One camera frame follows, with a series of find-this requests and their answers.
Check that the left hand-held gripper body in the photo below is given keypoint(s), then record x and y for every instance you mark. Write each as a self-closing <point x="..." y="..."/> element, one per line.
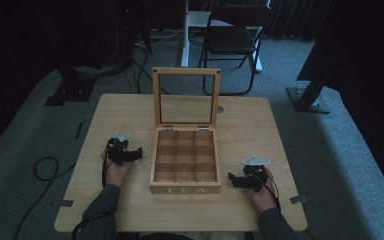
<point x="117" y="149"/>

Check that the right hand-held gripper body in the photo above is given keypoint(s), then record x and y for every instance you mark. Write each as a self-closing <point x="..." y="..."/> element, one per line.
<point x="255" y="170"/>

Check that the wooden tea box with lid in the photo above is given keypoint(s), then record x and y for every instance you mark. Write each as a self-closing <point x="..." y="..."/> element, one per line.
<point x="185" y="186"/>

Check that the person's left hand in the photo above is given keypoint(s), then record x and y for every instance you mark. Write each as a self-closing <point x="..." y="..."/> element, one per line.
<point x="115" y="172"/>

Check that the person's right hand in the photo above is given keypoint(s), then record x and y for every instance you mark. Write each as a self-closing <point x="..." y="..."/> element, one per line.
<point x="264" y="197"/>

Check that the black tape strip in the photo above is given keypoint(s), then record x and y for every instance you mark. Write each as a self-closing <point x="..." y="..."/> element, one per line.
<point x="79" y="130"/>

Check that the grey tape strip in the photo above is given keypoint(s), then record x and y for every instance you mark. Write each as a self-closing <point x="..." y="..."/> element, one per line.
<point x="298" y="199"/>
<point x="65" y="203"/>

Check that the small round metal disc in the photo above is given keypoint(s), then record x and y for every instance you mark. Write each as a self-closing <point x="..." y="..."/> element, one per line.
<point x="220" y="109"/>

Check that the black slanted stand with base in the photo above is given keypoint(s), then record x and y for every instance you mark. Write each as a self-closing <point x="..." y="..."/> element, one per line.
<point x="310" y="95"/>

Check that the black folding chair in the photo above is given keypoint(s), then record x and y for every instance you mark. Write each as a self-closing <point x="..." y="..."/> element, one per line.
<point x="234" y="41"/>

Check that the white desk leg frame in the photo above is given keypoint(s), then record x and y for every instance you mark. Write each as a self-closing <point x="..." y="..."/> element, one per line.
<point x="188" y="36"/>

